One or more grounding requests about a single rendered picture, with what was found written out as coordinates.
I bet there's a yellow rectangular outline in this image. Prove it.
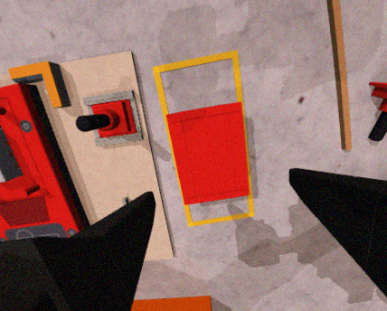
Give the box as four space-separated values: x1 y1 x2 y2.
152 51 254 227

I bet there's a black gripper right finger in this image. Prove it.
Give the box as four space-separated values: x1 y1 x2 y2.
289 168 387 297

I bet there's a tan wooden stick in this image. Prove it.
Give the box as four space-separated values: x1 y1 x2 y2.
326 0 352 150

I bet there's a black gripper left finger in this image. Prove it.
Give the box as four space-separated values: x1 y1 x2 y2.
0 192 156 311

